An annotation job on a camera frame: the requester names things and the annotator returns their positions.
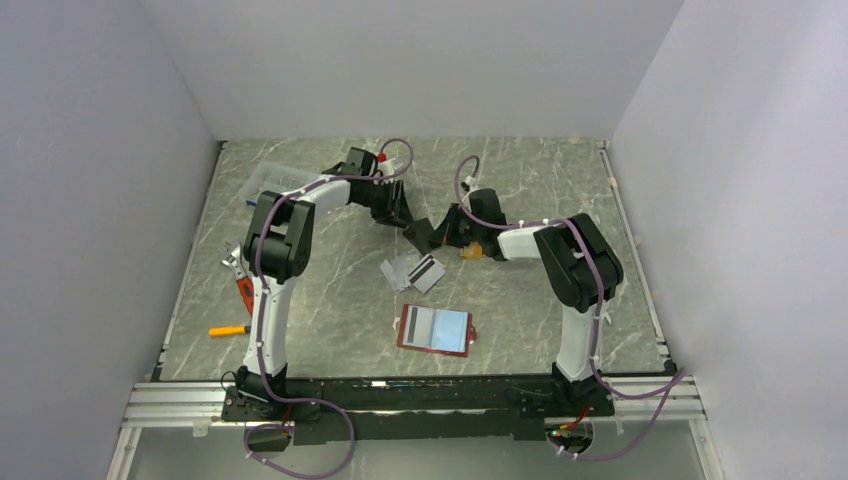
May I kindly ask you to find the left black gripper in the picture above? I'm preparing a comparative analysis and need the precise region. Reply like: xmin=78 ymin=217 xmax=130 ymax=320
xmin=357 ymin=180 xmax=416 ymax=230

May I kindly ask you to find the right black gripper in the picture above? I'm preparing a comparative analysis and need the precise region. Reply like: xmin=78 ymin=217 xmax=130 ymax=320
xmin=429 ymin=204 xmax=485 ymax=249

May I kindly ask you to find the black card holder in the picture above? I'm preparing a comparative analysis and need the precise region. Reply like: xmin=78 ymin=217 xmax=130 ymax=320
xmin=402 ymin=218 xmax=440 ymax=256

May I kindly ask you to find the white magnetic stripe card stack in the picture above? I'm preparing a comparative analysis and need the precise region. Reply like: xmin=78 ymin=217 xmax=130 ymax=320
xmin=380 ymin=254 xmax=446 ymax=293

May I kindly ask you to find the single white stripe card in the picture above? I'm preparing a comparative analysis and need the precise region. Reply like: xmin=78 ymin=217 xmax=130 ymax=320
xmin=400 ymin=305 xmax=435 ymax=348

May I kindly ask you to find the red leather wallet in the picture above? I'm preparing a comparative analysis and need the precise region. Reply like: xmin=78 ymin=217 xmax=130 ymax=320
xmin=396 ymin=304 xmax=476 ymax=358

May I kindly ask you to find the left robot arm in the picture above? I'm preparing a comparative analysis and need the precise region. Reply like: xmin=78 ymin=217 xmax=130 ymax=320
xmin=235 ymin=147 xmax=415 ymax=420

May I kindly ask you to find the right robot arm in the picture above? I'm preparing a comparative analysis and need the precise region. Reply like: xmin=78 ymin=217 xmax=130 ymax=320
xmin=428 ymin=188 xmax=624 ymax=415

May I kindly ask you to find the orange card stack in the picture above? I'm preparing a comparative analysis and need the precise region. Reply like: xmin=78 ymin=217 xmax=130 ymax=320
xmin=460 ymin=242 xmax=485 ymax=260

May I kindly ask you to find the clear plastic organizer box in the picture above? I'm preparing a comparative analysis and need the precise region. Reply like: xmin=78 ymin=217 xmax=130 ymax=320
xmin=237 ymin=161 xmax=319 ymax=206

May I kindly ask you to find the red utility knife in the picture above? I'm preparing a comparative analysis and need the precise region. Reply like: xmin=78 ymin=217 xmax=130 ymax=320
xmin=236 ymin=276 xmax=255 ymax=315

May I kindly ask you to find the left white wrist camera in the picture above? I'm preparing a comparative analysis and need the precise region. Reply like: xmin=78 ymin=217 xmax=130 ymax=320
xmin=374 ymin=152 xmax=406 ymax=177

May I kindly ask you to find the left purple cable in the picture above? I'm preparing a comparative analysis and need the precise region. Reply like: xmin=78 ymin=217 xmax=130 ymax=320
xmin=245 ymin=137 xmax=415 ymax=480

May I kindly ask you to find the purple cable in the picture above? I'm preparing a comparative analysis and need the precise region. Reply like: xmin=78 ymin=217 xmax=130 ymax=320
xmin=245 ymin=137 xmax=415 ymax=480
xmin=453 ymin=154 xmax=688 ymax=463

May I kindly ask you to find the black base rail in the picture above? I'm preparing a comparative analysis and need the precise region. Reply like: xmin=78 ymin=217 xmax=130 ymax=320
xmin=221 ymin=373 xmax=615 ymax=446

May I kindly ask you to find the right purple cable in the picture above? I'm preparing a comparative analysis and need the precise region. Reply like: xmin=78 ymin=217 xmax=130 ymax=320
xmin=453 ymin=154 xmax=688 ymax=463

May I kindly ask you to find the aluminium frame rail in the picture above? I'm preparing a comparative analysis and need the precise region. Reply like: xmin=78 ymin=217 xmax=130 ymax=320
xmin=109 ymin=375 xmax=726 ymax=479

